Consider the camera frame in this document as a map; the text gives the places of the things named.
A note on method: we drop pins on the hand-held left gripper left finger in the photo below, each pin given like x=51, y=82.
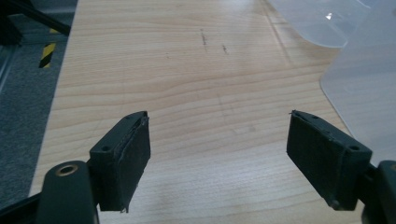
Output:
x=124, y=168

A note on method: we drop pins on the yellow black striped floor tape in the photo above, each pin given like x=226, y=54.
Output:
x=47, y=53

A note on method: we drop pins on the translucent plastic container lid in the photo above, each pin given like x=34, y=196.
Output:
x=314, y=21

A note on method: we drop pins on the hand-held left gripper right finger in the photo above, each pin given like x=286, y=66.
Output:
x=327, y=155

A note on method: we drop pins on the clear plastic sheet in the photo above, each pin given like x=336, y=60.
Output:
x=367, y=90

